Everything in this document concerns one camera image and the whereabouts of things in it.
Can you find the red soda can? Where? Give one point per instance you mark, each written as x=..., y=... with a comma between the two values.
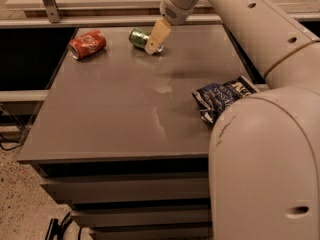
x=87, y=44

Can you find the metal railing frame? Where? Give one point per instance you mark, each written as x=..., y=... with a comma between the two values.
x=100, y=10

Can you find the black device on floor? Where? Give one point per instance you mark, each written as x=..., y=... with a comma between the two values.
x=57, y=229

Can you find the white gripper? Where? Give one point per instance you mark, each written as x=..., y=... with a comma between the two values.
x=174, y=11

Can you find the blue chip bag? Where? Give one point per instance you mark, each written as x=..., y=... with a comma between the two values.
x=215, y=98

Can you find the green soda can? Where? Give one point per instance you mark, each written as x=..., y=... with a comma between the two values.
x=142, y=39

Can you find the grey drawer cabinet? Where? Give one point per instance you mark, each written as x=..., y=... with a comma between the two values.
x=119, y=138

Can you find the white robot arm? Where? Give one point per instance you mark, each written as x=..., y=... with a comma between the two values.
x=264, y=154

